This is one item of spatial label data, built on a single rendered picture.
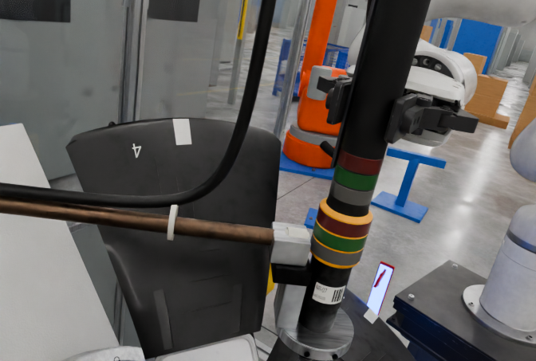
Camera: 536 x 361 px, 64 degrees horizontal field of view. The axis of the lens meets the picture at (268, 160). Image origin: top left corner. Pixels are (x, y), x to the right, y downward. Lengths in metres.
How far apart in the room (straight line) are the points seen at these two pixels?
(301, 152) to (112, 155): 3.94
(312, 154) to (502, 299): 3.43
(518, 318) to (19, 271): 0.92
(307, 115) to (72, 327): 3.83
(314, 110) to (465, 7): 3.69
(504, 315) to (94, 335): 0.81
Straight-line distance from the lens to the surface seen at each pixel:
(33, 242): 0.59
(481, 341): 1.02
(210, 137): 0.47
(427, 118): 0.34
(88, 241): 1.20
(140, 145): 0.45
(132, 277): 0.42
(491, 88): 9.59
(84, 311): 0.60
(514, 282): 1.04
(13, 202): 0.37
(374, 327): 0.67
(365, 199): 0.33
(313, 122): 4.29
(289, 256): 0.35
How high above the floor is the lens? 1.57
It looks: 21 degrees down
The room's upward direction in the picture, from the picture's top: 11 degrees clockwise
